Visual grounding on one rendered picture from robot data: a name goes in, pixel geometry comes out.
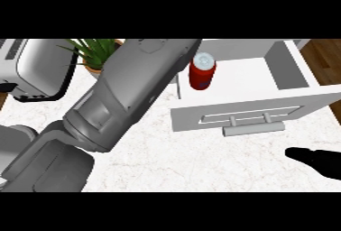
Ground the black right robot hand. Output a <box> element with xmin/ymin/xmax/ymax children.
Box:
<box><xmin>284</xmin><ymin>146</ymin><xmax>341</xmax><ymax>181</ymax></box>

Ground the terracotta plant pot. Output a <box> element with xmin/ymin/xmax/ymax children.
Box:
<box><xmin>83</xmin><ymin>39</ymin><xmax>128</xmax><ymax>80</ymax></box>

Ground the silver toaster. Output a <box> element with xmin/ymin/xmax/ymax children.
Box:
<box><xmin>0</xmin><ymin>38</ymin><xmax>82</xmax><ymax>103</ymax></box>

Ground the red can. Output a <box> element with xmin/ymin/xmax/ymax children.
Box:
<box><xmin>188</xmin><ymin>51</ymin><xmax>219</xmax><ymax>91</ymax></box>

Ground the white drawer front with handle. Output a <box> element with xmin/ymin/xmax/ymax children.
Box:
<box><xmin>170</xmin><ymin>91</ymin><xmax>341</xmax><ymax>138</ymax></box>

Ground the green leafy plant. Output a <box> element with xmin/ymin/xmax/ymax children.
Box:
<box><xmin>58</xmin><ymin>38</ymin><xmax>123</xmax><ymax>70</ymax></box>

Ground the white open drawer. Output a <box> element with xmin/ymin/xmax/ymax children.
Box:
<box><xmin>176</xmin><ymin>38</ymin><xmax>322</xmax><ymax>105</ymax></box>

